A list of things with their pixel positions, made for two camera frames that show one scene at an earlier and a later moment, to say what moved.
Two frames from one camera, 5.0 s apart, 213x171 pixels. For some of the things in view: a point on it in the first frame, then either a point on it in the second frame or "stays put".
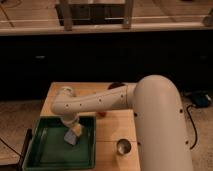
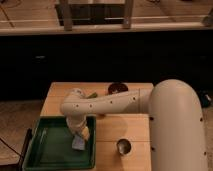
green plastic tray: (48, 149) stays put
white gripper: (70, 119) to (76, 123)
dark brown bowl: (115, 84) stays put
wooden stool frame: (70, 14) stays put
